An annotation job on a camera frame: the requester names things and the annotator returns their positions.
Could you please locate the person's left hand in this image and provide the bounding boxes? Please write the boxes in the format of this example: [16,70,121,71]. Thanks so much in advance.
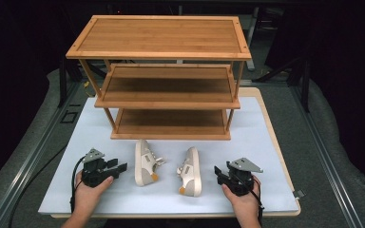
[73,172,114,217]

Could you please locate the grey metal floor rail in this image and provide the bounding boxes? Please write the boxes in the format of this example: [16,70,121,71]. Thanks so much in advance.
[0,83,81,228]
[289,85,364,228]

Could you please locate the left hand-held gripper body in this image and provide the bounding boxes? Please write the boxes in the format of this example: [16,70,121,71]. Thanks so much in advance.
[81,147,115,188]

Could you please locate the white and grey sneaker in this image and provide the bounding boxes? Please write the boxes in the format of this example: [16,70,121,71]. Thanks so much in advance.
[134,139,166,187]
[176,145,202,198]

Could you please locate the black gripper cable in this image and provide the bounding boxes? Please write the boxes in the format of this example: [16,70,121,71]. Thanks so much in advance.
[69,156,86,214]
[234,170,265,224]

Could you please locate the wooden three-tier shoe rack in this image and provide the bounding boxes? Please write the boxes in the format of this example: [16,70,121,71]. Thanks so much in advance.
[66,14,253,142]

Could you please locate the light wooden table board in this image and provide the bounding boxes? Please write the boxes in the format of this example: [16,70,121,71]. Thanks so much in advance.
[49,86,302,219]

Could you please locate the black cable on floor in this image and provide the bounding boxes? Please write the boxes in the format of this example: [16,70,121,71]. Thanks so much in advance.
[8,143,68,228]

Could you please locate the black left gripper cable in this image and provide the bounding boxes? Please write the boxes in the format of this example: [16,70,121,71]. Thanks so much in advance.
[69,156,86,214]

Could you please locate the person's right hand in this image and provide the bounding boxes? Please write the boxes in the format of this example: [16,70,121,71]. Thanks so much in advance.
[221,175,262,219]

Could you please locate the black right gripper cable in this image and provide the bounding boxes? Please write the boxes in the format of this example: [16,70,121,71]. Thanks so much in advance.
[234,170,265,224]

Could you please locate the black metal stand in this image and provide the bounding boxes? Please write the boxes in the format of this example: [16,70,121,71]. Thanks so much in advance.
[299,58,311,113]
[58,55,69,108]

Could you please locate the white table mat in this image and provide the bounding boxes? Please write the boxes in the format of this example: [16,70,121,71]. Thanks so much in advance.
[37,95,300,217]

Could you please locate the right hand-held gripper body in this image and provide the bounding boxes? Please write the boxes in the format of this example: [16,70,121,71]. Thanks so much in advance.
[226,157,264,197]

